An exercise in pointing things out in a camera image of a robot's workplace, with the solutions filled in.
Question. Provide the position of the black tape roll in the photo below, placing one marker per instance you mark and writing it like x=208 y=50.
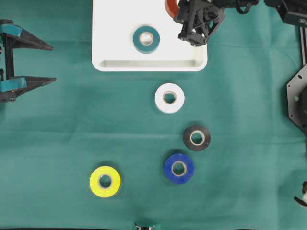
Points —
x=197 y=138

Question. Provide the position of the black camera mount bottom edge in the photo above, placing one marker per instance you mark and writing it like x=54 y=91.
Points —
x=146 y=226

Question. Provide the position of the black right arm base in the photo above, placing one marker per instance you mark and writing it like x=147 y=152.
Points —
x=297 y=99

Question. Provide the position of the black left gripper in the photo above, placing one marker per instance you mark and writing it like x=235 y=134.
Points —
x=13 y=36

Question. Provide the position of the orange tape roll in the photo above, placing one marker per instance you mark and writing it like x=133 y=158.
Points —
x=172 y=8

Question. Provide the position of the blue tape roll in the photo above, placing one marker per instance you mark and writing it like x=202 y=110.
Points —
x=178 y=168

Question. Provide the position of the white plastic tray case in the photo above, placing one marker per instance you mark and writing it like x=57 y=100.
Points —
x=113 y=25

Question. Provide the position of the white tape roll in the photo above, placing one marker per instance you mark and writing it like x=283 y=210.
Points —
x=169 y=98

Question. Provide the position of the teal tape roll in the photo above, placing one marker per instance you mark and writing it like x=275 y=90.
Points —
x=146 y=39

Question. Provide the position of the yellow tape roll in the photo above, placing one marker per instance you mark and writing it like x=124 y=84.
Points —
x=105 y=181

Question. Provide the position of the black and white clip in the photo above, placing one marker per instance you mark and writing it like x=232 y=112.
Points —
x=302 y=201

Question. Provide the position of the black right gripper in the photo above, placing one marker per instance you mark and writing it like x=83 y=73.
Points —
x=199 y=20

